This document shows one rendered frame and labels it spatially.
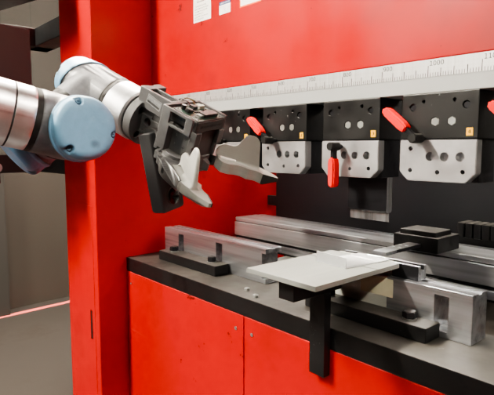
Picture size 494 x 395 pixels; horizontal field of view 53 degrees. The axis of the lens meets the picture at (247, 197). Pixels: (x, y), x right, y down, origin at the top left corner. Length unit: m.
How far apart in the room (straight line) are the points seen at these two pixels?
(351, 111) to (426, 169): 0.21
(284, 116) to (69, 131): 0.74
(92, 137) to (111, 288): 1.16
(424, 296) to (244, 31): 0.80
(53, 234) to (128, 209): 2.64
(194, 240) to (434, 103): 0.88
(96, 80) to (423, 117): 0.60
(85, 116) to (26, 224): 3.64
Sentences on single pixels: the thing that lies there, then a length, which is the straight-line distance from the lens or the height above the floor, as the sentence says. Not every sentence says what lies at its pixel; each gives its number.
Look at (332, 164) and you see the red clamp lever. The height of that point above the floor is 1.20.
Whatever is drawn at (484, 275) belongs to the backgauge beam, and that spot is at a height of 0.94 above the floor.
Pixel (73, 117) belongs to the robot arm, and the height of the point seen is 1.27.
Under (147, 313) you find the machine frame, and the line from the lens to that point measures 1.64.
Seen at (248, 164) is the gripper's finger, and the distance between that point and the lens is 0.69.
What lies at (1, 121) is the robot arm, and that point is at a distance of 0.59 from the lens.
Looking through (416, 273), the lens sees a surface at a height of 0.98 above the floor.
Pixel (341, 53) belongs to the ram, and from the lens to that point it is 1.14.
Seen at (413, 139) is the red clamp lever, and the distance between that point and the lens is 0.97.
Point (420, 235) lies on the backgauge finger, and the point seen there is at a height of 1.02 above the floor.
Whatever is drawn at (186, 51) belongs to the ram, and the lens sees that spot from 1.58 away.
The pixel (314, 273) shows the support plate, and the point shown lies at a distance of 0.97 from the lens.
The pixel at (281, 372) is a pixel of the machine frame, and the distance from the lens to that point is 1.20.
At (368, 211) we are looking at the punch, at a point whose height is 1.10.
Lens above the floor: 1.24
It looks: 6 degrees down
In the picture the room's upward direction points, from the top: straight up
